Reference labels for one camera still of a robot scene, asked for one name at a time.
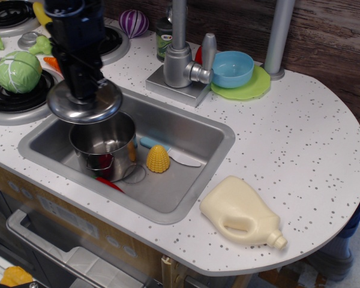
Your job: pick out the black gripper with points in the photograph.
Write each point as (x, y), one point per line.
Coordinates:
(76, 37)

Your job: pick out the steel pot lid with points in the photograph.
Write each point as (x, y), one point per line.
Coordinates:
(100, 106)

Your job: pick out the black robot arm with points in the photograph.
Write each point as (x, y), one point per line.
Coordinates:
(72, 6)

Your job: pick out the steel pot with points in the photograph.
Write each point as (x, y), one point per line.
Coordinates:
(106, 149)

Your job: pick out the orange toy carrot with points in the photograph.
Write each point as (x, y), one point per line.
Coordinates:
(52, 61)

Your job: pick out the back right stove burner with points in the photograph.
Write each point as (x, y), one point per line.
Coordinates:
(115, 45)

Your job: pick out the stove burner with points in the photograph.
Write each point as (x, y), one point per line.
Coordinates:
(115, 45)
(19, 109)
(17, 18)

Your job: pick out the front left stove burner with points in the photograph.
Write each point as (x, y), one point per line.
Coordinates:
(19, 109)

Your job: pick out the green toy broccoli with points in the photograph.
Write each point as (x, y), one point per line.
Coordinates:
(42, 46)

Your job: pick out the green toy cabbage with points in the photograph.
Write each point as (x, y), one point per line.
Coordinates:
(20, 72)

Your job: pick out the silver stove knob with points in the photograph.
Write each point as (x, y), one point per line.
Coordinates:
(27, 40)

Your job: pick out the yellow toy squash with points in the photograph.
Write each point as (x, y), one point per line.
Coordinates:
(40, 14)

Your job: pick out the purple striped toy onion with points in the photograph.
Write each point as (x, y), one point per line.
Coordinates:
(133, 22)

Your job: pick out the silver toy faucet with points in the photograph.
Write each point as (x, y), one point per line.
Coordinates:
(181, 78)

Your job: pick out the red toy chili pepper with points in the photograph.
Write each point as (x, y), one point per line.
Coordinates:
(108, 183)

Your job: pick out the back left stove burner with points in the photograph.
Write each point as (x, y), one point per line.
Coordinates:
(17, 18)

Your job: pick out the green toy spice jar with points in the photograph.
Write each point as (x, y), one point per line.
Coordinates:
(163, 30)

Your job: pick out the yellow toy corn piece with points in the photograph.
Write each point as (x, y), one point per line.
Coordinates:
(158, 160)

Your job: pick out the silver toy sink basin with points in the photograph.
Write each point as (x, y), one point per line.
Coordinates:
(164, 198)

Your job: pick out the red toy behind faucet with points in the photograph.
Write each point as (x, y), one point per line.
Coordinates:
(198, 56)

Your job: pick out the blue toy bowl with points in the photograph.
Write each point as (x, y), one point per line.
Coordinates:
(232, 69)

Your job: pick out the green toy plate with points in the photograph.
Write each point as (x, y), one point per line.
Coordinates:
(258, 85)

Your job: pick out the cream toy detergent jug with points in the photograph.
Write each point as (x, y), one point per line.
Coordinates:
(239, 214)

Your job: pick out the yellow toy in basket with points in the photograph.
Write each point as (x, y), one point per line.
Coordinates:
(14, 276)

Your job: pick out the grey support pole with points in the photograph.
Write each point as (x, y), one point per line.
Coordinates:
(278, 37)

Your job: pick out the person leg with shoe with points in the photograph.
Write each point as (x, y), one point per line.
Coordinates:
(335, 260)

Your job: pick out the blue handled toy knife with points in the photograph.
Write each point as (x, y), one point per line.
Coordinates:
(174, 154)

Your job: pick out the silver oven door handle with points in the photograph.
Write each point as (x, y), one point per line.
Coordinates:
(65, 256)

